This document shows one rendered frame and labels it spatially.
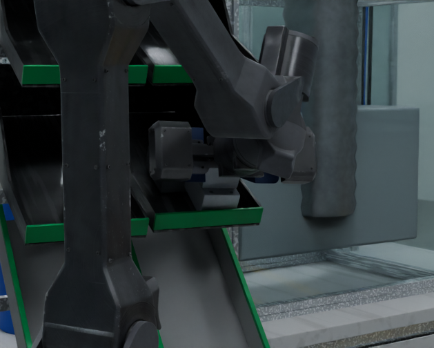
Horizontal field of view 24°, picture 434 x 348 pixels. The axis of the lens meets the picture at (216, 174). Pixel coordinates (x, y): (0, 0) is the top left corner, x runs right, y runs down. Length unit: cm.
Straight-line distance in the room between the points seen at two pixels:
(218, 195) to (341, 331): 96
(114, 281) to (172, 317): 47
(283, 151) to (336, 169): 113
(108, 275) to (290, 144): 30
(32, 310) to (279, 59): 40
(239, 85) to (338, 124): 121
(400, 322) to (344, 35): 60
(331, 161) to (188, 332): 96
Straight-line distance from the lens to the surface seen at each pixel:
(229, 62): 87
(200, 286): 124
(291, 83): 94
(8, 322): 198
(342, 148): 209
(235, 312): 123
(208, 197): 111
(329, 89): 207
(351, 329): 205
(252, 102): 89
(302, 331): 197
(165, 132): 104
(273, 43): 99
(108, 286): 73
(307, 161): 110
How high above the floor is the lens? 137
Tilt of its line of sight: 6 degrees down
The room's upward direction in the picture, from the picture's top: straight up
